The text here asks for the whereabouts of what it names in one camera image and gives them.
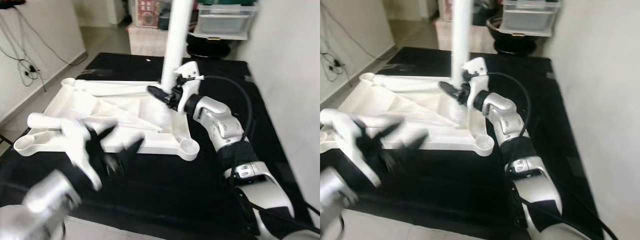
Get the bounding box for black wok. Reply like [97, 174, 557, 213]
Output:
[487, 15, 548, 55]
[186, 32, 232, 60]

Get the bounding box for white plastic table top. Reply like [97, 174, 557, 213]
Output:
[320, 72, 496, 158]
[14, 77, 201, 162]

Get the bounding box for white plastic table leg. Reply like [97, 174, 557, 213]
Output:
[27, 111, 163, 133]
[382, 80, 451, 93]
[450, 0, 473, 126]
[372, 74, 453, 87]
[75, 79, 163, 91]
[159, 0, 195, 127]
[87, 84, 161, 97]
[320, 107, 453, 128]

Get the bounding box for black bag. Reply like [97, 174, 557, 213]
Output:
[157, 5, 173, 31]

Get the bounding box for black tablecloth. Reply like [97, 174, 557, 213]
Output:
[320, 46, 606, 240]
[0, 52, 313, 238]

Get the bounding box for dark green lid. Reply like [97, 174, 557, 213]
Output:
[197, 0, 256, 7]

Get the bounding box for black wall cables with plug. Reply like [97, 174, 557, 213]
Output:
[0, 5, 88, 93]
[320, 5, 361, 86]

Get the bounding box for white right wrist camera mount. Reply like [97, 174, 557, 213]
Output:
[462, 56, 491, 108]
[172, 61, 206, 113]

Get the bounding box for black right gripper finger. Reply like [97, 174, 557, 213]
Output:
[146, 85, 174, 104]
[438, 81, 464, 99]

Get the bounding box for clear plastic storage box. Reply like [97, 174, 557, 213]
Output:
[192, 2, 258, 41]
[500, 0, 561, 37]

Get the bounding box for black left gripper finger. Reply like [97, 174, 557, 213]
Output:
[116, 136, 147, 170]
[367, 120, 405, 146]
[392, 130, 432, 163]
[94, 123, 121, 147]

